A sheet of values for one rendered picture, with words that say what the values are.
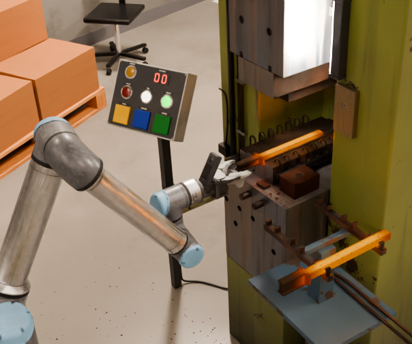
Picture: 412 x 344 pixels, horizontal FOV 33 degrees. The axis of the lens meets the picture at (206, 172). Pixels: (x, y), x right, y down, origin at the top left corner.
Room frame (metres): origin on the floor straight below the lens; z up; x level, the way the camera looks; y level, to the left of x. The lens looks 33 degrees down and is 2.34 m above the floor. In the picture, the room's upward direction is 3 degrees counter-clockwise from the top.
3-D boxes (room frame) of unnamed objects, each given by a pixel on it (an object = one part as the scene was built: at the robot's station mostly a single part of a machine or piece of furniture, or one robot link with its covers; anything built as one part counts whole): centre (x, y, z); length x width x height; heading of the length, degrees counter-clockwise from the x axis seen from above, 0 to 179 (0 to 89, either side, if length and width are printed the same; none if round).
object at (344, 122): (2.00, -0.47, 1.27); 0.09 x 0.02 x 0.17; 33
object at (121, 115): (2.57, 0.34, 1.01); 0.07 x 0.05 x 0.07; 58
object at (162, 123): (2.46, 0.17, 1.01); 0.07 x 0.05 x 0.07; 58
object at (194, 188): (2.00, 0.06, 0.98); 0.10 x 0.05 x 0.09; 33
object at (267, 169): (2.31, -0.37, 0.96); 0.42 x 0.20 x 0.09; 123
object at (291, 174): (2.08, -0.34, 0.95); 0.12 x 0.09 x 0.07; 123
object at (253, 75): (2.31, -0.37, 1.32); 0.42 x 0.20 x 0.10; 123
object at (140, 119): (2.52, 0.25, 1.01); 0.07 x 0.05 x 0.07; 58
